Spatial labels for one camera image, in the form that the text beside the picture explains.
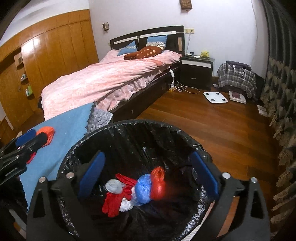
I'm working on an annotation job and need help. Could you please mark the red plastic bag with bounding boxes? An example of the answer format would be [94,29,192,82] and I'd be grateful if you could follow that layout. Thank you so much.
[150,167,166,200]

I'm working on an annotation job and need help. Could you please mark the black lined trash bin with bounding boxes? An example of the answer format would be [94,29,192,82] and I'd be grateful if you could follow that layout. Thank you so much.
[57,120,211,240]

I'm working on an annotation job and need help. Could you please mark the black bed frame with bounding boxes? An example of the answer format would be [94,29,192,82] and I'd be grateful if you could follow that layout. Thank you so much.
[110,25,185,122]

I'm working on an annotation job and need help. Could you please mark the red cloth glove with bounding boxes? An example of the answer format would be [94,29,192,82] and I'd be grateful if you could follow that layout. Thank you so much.
[102,174,137,217]

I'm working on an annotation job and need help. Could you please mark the orange foam net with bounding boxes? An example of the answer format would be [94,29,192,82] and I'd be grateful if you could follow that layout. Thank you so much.
[26,126,55,164]

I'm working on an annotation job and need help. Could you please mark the right wall lamp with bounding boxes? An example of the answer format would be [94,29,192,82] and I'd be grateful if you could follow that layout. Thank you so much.
[180,0,193,10]

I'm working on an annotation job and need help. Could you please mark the left wall lamp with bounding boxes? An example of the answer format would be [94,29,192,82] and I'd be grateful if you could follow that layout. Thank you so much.
[102,22,110,31]

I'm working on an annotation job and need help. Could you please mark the white bathroom scale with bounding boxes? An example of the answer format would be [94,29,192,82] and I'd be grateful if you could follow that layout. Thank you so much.
[203,91,228,104]

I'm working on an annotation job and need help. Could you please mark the white mask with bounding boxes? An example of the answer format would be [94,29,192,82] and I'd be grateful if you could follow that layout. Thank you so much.
[119,197,133,212]

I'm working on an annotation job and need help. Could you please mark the grey tissue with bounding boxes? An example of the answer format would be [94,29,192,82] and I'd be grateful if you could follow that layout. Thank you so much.
[105,179,126,194]

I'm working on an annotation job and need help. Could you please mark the brown dotted pillow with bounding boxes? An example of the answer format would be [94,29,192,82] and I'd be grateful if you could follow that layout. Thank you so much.
[123,46,164,60]

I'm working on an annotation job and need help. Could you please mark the wooden wardrobe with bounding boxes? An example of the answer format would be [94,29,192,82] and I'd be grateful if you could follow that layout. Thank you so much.
[1,9,99,130]

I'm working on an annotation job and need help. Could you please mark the yellow plush toy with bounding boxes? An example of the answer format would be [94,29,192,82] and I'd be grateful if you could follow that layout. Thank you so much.
[200,51,210,59]

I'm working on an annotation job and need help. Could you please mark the blue pillow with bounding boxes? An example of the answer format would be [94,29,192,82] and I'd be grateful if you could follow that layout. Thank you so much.
[146,35,168,50]
[118,41,137,56]

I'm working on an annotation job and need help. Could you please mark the white cable on floor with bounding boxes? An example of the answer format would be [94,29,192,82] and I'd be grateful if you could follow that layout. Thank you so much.
[169,68,200,95]

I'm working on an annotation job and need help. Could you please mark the plaid cloth covered chair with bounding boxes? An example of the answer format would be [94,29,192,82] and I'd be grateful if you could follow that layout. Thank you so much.
[217,61,257,98]

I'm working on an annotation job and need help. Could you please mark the left blue pillow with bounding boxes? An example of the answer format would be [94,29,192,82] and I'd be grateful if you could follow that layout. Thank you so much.
[118,41,137,56]

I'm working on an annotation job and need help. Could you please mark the blue plastic bag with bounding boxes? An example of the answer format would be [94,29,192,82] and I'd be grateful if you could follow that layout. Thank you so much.
[135,174,152,205]

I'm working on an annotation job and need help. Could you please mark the black white nightstand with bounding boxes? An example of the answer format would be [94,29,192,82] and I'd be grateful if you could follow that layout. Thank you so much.
[180,56,214,91]

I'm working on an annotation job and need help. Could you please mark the blue table cloth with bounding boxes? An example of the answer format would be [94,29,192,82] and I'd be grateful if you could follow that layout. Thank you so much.
[20,103,93,205]

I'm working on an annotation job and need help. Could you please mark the pink bed duvet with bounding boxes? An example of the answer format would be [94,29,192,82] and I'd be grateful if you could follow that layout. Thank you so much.
[40,49,183,121]

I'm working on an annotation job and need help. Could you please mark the wall power outlet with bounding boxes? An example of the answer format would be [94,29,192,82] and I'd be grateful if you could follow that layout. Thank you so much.
[185,28,195,34]

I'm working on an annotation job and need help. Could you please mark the right blue pillow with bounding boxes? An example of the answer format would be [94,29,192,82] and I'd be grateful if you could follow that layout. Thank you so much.
[146,35,168,50]

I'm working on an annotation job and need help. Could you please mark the wall lamp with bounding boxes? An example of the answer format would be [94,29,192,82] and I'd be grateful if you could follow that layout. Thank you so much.
[180,0,193,10]
[102,22,110,31]

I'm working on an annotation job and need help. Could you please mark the dark patterned curtain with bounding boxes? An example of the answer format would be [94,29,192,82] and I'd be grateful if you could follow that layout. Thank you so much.
[260,0,296,225]

